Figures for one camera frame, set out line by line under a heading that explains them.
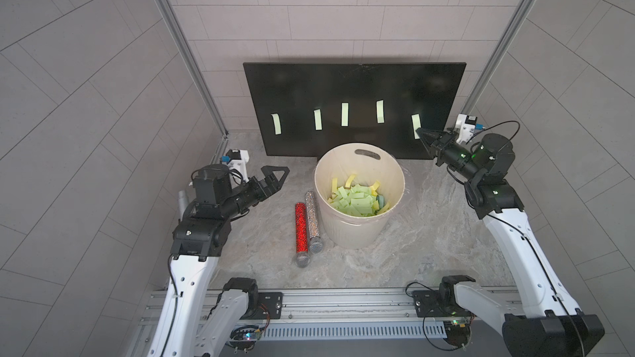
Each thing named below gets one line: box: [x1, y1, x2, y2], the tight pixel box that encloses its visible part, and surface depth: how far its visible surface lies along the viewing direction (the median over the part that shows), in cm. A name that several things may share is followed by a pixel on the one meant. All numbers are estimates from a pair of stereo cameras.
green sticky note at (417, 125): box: [410, 114, 422, 140], surface depth 67 cm
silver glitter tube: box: [305, 190, 324, 255], surface depth 84 cm
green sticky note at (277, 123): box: [270, 113, 282, 136], surface depth 77 cm
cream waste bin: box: [314, 142, 406, 250], surface depth 79 cm
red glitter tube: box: [294, 202, 311, 268], surface depth 82 cm
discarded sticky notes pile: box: [327, 173, 392, 217], surface depth 85 cm
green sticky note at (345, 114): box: [341, 102, 349, 127], surface depth 75 cm
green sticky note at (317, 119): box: [313, 108, 323, 131], surface depth 77 cm
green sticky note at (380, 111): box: [376, 99, 386, 124], surface depth 73 cm
